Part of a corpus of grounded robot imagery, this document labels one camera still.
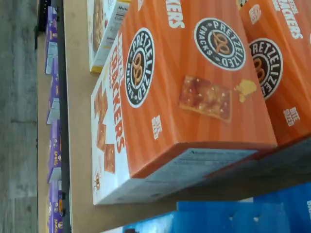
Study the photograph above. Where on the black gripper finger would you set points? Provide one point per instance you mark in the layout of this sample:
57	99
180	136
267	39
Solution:
279	170

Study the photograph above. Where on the blue white pretzel crackers box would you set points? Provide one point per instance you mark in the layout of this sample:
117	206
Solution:
281	208
206	218

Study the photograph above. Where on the orange white pretzel crackers box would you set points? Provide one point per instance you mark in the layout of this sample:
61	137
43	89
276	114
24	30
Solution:
184	116
286	85

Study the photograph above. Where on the Simple Mills bars box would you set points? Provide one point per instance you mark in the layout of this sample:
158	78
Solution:
107	36

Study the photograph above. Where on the purple Annie's snack box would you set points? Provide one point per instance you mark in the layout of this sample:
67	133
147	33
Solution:
55	145
54	213
52	24
55	85

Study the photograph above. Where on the black metal shelving frame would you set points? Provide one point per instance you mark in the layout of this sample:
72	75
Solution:
63	121

